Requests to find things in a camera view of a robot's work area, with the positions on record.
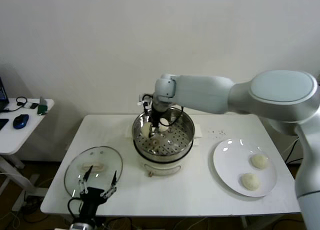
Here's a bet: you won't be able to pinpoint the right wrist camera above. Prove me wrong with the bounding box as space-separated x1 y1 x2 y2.
137 93 154 108

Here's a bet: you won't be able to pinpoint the glass pot lid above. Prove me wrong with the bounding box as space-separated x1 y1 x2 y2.
63 146 124 198

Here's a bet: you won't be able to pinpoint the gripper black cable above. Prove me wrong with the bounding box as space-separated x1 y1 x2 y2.
164 105 185 129
67 196 84 219

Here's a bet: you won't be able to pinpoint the white round plate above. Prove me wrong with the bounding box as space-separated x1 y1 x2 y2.
212 138 278 198

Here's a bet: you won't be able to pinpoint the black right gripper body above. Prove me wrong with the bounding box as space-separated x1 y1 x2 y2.
149 106 164 129

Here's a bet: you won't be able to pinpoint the black headphones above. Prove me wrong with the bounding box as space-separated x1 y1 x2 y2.
0 96 29 114

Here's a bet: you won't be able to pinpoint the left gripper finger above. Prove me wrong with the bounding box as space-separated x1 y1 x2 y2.
78 165 94 195
101 169 118 197

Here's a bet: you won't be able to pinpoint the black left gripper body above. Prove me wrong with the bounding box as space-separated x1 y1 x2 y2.
79 186 110 223

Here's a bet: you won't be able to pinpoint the stainless perforated steamer basket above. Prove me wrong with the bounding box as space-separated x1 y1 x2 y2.
124 105 203 165

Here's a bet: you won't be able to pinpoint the white side table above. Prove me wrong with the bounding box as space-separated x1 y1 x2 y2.
0 98 56 213

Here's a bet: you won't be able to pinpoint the dark laptop computer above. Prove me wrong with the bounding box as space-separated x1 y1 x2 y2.
0 74 10 113

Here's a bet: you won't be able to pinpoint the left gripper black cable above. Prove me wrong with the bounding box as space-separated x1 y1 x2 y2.
67 196 84 219

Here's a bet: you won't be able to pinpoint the white electric cooking pot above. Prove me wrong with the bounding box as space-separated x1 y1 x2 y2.
133 137 201 178

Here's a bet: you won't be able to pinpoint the white steamed baozi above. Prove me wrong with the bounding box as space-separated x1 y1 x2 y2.
159 117 170 133
240 172 262 191
141 122 152 139
250 154 269 170

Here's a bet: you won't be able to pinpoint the blue computer mouse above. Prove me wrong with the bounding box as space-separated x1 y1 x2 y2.
13 114 30 130

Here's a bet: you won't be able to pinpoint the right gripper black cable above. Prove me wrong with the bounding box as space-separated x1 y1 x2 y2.
164 105 185 129

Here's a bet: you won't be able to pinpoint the green circuit board gadget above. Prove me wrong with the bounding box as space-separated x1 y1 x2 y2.
37 96 49 116

